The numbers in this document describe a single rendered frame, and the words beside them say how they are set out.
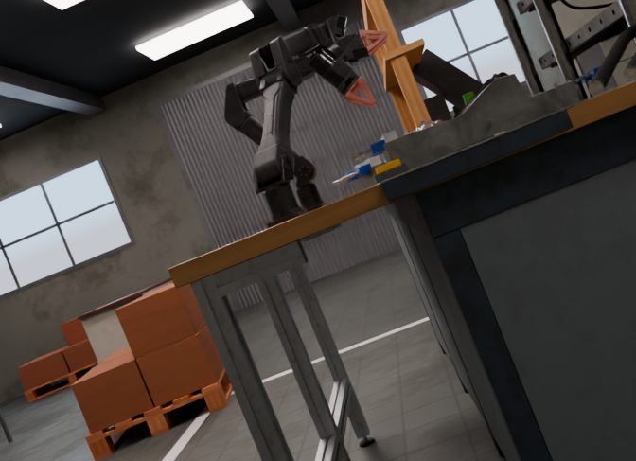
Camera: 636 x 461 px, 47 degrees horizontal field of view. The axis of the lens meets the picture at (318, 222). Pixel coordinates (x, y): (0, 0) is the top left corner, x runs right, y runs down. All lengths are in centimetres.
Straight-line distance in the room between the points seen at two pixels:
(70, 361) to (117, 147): 268
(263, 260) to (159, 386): 284
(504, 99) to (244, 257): 91
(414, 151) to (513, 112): 27
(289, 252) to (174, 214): 807
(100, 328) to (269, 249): 608
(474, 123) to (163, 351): 259
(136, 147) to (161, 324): 564
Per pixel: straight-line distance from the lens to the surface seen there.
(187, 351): 409
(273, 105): 172
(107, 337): 736
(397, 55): 424
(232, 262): 134
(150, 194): 947
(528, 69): 332
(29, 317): 1023
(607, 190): 138
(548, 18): 295
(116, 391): 419
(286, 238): 132
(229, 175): 916
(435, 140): 193
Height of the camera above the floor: 80
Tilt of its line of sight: 1 degrees down
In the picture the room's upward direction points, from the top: 22 degrees counter-clockwise
